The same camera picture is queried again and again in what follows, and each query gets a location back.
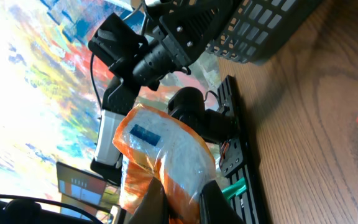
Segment grey plastic shopping basket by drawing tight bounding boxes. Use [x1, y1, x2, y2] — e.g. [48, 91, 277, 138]
[206, 0, 321, 65]

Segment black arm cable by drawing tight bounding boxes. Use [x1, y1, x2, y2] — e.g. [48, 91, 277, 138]
[0, 193, 105, 224]
[89, 52, 103, 110]

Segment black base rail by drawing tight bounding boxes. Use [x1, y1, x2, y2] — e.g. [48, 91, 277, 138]
[218, 75, 270, 224]

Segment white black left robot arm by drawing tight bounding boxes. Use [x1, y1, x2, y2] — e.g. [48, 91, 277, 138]
[88, 1, 237, 186]

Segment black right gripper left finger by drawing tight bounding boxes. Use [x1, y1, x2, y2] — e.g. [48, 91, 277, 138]
[129, 178, 169, 224]

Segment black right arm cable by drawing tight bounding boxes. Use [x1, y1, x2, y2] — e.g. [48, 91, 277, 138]
[0, 193, 105, 224]

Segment orange white small box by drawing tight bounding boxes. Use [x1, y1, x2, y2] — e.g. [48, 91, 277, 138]
[112, 104, 216, 223]

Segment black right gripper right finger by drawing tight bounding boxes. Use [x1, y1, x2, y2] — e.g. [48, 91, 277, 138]
[200, 180, 244, 224]

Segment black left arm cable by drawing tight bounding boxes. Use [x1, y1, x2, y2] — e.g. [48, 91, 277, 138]
[89, 52, 103, 110]

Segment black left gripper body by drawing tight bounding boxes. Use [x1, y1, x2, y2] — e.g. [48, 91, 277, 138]
[132, 0, 240, 86]

